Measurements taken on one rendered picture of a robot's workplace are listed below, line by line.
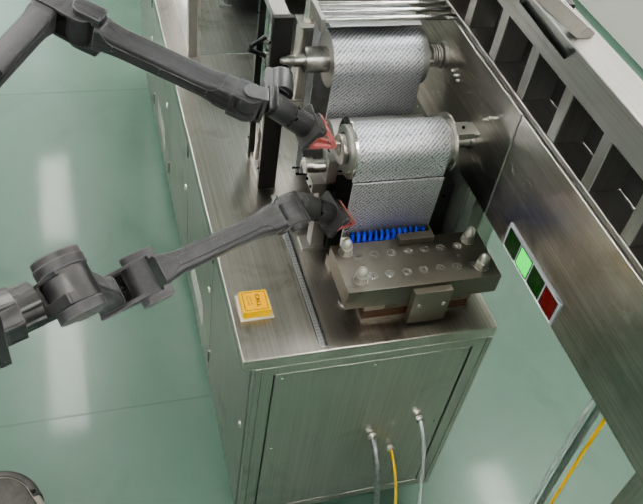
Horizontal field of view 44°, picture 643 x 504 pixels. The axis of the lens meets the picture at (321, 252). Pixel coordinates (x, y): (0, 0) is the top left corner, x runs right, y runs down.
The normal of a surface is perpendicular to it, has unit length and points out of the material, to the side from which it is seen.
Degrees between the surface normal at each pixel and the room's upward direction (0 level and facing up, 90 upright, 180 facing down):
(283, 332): 0
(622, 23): 90
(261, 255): 0
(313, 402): 90
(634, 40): 90
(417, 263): 0
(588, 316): 90
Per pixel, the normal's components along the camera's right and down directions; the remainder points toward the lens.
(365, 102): 0.25, 0.73
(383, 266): 0.13, -0.70
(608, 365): -0.96, 0.10
